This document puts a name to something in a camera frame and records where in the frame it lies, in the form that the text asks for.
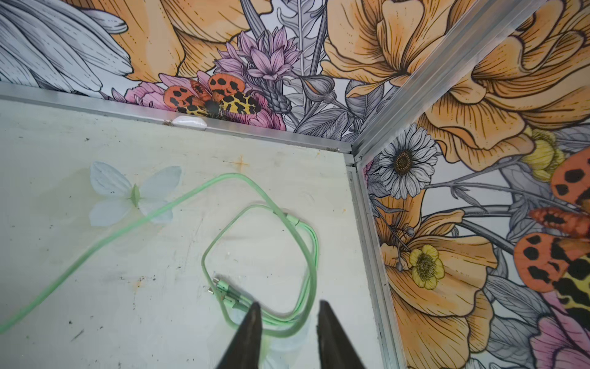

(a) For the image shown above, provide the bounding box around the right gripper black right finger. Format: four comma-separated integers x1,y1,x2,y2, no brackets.
317,300,364,369

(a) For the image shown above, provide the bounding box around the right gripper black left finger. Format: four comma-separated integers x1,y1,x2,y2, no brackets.
216,302,263,369

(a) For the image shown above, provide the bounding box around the green multi-head USB cable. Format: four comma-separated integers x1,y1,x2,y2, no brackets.
0,172,320,339

